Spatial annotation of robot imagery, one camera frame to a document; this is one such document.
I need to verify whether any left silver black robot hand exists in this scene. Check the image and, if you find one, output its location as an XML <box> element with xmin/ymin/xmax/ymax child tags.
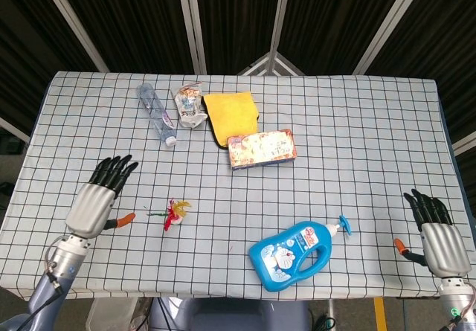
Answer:
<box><xmin>65</xmin><ymin>154</ymin><xmax>139</xmax><ymax>240</ymax></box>

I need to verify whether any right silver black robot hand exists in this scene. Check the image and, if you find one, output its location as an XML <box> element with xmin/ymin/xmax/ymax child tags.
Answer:
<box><xmin>393</xmin><ymin>188</ymin><xmax>472</xmax><ymax>280</ymax></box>

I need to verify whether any colourful feather shuttlecock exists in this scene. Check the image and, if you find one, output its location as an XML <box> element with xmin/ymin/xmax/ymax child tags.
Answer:
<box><xmin>146</xmin><ymin>197</ymin><xmax>193</xmax><ymax>232</ymax></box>

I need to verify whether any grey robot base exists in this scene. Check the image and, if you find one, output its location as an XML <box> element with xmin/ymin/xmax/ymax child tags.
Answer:
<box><xmin>148</xmin><ymin>298</ymin><xmax>312</xmax><ymax>331</ymax></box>

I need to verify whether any clear plastic water bottle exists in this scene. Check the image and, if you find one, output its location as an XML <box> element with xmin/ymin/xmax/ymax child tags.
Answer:
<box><xmin>136</xmin><ymin>83</ymin><xmax>178</xmax><ymax>148</ymax></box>

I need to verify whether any crumpled white snack bag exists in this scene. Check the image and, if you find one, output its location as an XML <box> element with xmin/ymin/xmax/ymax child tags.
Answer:
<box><xmin>174</xmin><ymin>81</ymin><xmax>208</xmax><ymax>129</ymax></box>

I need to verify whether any blue detergent pump bottle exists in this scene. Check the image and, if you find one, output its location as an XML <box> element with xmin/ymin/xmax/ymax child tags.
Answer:
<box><xmin>248</xmin><ymin>214</ymin><xmax>353</xmax><ymax>293</ymax></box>

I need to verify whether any blue checked tablecloth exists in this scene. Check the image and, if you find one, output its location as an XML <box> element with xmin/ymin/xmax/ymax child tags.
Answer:
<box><xmin>0</xmin><ymin>71</ymin><xmax>466</xmax><ymax>303</ymax></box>

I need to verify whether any yellow microfibre cloth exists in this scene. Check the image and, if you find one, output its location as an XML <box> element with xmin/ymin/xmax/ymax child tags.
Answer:
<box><xmin>202</xmin><ymin>91</ymin><xmax>260</xmax><ymax>150</ymax></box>

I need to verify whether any orange printed cardboard box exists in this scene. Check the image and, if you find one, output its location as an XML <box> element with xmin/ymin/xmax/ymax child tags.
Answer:
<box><xmin>227</xmin><ymin>128</ymin><xmax>298</xmax><ymax>170</ymax></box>

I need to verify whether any white framed dark partition screen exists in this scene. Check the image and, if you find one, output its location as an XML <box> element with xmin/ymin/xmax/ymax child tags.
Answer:
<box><xmin>0</xmin><ymin>0</ymin><xmax>476</xmax><ymax>157</ymax></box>

